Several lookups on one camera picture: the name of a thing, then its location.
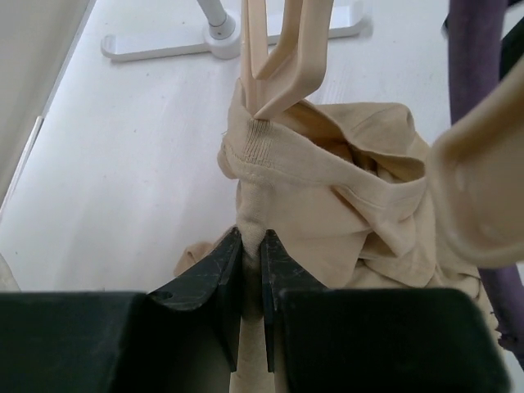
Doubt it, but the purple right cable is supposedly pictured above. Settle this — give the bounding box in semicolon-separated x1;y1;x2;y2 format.
444;0;524;353

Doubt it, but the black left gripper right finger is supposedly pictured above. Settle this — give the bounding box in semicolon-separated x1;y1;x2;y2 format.
260;230;512;393

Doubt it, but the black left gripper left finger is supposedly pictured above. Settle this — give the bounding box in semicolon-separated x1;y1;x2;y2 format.
1;228;242;392

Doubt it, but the silver white clothes rack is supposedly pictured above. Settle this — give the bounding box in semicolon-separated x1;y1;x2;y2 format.
101;1;364;62

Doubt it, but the beige t shirt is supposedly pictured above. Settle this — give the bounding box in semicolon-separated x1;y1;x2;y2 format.
171;79;504;393

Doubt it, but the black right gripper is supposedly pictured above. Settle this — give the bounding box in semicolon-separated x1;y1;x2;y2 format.
441;0;524;83

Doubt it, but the beige wooden hanger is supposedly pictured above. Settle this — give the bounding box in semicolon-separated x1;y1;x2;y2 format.
241;0;333;120

